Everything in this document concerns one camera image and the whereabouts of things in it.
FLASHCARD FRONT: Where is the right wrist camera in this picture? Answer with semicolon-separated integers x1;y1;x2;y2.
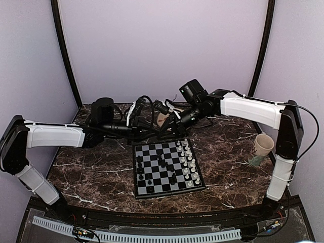
153;100;181;118

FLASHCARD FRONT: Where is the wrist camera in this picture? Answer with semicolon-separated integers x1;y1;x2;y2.
153;100;181;118
126;98;145;127

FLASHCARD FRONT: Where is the green circuit board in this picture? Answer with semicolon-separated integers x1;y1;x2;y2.
72;227;95;239

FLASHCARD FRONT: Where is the left black frame post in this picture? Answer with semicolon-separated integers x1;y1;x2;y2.
50;0;83;108

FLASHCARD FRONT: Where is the cream ceramic cup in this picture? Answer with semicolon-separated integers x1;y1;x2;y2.
248;133;274;166

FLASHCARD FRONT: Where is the white slotted cable duct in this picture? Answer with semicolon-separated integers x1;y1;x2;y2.
32;216;241;242

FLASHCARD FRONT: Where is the ceramic bird plate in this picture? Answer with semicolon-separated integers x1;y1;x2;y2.
156;113;169;127

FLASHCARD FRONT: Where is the black and grey chessboard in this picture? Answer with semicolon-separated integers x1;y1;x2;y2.
133;138;206;199

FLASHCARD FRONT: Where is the right black frame post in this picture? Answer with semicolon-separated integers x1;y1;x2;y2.
248;0;275;97

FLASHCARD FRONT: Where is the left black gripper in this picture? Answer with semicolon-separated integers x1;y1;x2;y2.
101;117;159;146

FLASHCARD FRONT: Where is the black front rail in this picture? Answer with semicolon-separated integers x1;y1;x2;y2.
63;205;264;227

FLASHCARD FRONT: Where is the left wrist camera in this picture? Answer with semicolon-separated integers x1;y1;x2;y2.
126;98;145;127

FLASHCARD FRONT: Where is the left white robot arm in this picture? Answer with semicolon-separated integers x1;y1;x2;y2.
1;95;157;221

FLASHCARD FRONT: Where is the black frame post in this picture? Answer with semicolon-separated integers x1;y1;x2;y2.
50;0;83;108
248;0;275;97

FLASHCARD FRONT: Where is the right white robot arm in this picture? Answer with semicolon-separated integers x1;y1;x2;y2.
165;79;304;220

